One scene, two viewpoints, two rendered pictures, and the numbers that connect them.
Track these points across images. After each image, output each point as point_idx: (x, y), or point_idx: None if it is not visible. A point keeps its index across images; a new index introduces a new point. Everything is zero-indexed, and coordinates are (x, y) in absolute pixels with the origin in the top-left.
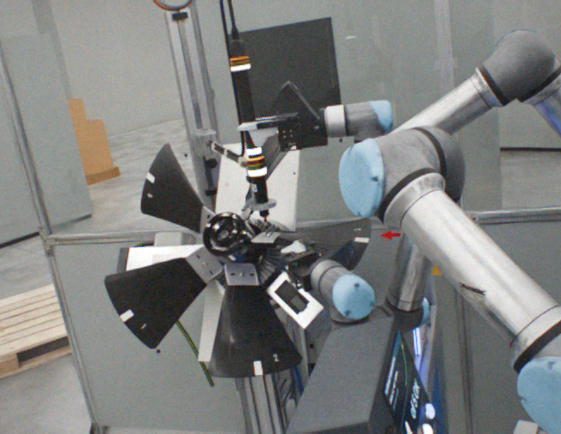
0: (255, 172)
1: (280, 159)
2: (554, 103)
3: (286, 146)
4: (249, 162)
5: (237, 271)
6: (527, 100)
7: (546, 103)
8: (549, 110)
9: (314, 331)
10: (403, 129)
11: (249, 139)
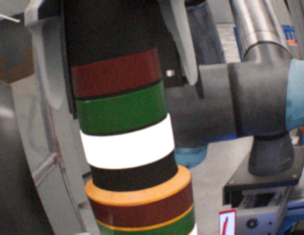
0: (196, 231)
1: (33, 196)
2: (209, 8)
3: (182, 77)
4: (184, 196)
5: None
6: (203, 2)
7: (207, 7)
8: (207, 14)
9: None
10: (270, 13)
11: (156, 51)
